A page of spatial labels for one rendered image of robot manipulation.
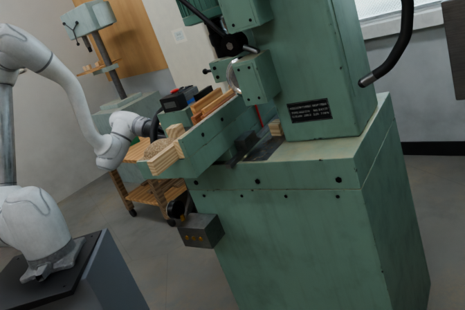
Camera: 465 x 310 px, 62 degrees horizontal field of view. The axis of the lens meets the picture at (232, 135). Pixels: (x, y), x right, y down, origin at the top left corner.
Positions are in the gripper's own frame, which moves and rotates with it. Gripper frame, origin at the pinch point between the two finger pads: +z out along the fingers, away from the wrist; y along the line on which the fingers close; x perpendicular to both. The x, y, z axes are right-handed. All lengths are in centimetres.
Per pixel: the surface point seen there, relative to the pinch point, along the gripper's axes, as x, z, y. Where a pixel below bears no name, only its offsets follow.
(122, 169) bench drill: 121, -153, 94
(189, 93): -30.3, 16.4, -16.0
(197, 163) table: -26, 39, -45
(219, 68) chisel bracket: -40, 28, -14
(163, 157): -30, 34, -52
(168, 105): -28.4, 13.4, -23.8
